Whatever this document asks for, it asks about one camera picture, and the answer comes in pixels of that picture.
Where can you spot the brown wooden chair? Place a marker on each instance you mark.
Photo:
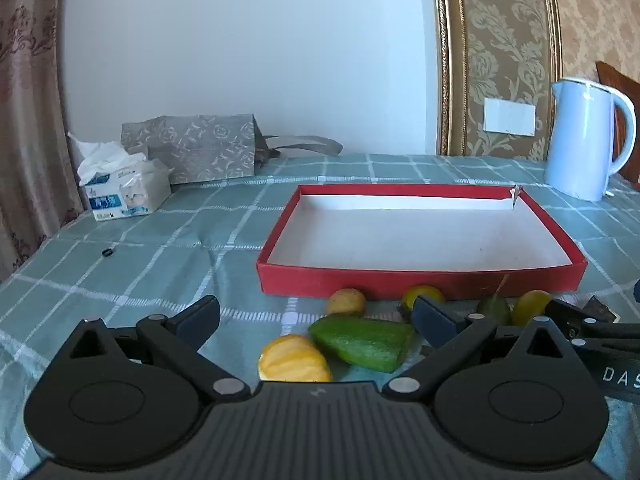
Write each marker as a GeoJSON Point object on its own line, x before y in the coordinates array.
{"type": "Point", "coordinates": [622, 84]}

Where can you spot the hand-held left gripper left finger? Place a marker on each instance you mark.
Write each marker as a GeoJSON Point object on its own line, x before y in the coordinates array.
{"type": "Point", "coordinates": [200, 321]}

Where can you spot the green tomato with calyx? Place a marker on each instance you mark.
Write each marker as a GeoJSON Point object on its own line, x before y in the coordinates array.
{"type": "Point", "coordinates": [492, 310]}

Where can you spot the gold wall moulding frame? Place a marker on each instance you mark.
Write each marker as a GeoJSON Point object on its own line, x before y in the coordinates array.
{"type": "Point", "coordinates": [447, 60]}

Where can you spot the white tissue pack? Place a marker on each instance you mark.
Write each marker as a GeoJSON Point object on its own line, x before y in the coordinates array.
{"type": "Point", "coordinates": [125, 190]}

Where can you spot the beige patterned curtain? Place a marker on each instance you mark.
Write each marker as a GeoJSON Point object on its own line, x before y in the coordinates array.
{"type": "Point", "coordinates": [30, 135]}

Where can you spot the green cucumber piece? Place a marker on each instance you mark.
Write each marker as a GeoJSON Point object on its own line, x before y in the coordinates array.
{"type": "Point", "coordinates": [360, 342]}

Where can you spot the light blue electric kettle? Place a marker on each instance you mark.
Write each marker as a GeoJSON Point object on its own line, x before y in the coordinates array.
{"type": "Point", "coordinates": [580, 140]}

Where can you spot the grey patterned paper bag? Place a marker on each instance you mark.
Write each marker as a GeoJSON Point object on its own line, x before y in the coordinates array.
{"type": "Point", "coordinates": [200, 147]}

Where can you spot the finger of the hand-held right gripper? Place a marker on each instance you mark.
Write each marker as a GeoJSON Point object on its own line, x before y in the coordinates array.
{"type": "Point", "coordinates": [575, 316]}
{"type": "Point", "coordinates": [636, 291]}

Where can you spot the white wall switch panel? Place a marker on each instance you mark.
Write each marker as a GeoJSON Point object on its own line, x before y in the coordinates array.
{"type": "Point", "coordinates": [507, 116]}

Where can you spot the shallow red cardboard box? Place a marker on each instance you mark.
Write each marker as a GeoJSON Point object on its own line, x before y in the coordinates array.
{"type": "Point", "coordinates": [400, 240]}

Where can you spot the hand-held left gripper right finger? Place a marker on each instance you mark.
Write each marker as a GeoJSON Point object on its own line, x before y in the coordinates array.
{"type": "Point", "coordinates": [434, 319]}

